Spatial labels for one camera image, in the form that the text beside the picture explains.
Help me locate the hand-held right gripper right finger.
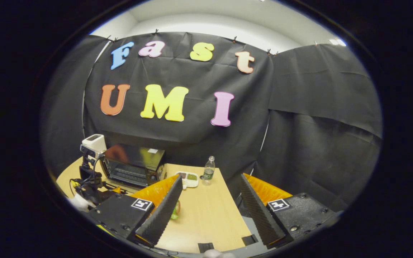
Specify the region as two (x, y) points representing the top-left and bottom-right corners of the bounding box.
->
(241, 173), (340, 250)

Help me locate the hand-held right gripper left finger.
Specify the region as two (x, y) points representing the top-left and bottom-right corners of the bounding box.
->
(86, 175), (184, 248)

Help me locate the black electric oven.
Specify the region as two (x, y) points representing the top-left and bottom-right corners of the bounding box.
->
(101, 143), (167, 188)

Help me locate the white food tray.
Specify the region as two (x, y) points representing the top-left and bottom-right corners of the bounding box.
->
(175, 171), (199, 189)

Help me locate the clear plastic water bottle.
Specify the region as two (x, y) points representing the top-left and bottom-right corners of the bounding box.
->
(202, 156), (216, 186)

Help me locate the black backdrop cloth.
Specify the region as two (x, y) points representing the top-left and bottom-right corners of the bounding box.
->
(40, 32), (383, 215)

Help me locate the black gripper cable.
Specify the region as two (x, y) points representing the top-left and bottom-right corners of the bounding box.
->
(69, 154), (106, 190)

